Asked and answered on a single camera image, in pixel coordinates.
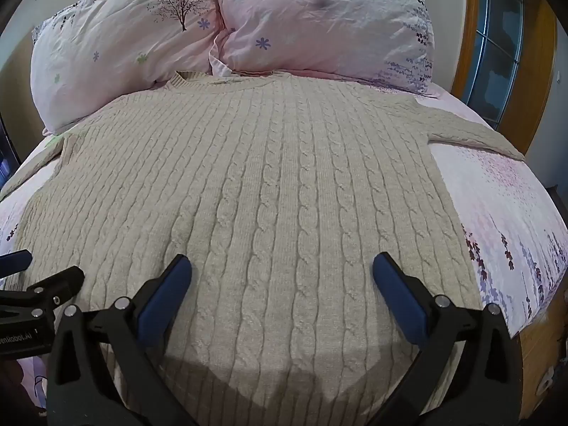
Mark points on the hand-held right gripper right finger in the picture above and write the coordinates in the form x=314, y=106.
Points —
x=397, y=290

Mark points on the pink pillow with purple flowers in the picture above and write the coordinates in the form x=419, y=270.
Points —
x=324, y=17

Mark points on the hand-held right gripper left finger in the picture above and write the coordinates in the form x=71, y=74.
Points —
x=166, y=284

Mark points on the pink pillow with tree print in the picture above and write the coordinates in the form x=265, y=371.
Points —
x=128, y=40

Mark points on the pink floral bed sheet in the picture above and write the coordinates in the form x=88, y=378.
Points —
x=501, y=213

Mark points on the wooden bed frame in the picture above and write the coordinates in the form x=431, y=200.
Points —
x=543, y=372

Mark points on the wooden framed glass door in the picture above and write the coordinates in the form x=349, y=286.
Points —
x=501, y=40

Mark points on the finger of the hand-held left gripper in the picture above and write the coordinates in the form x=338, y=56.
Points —
x=13, y=261
x=60, y=285

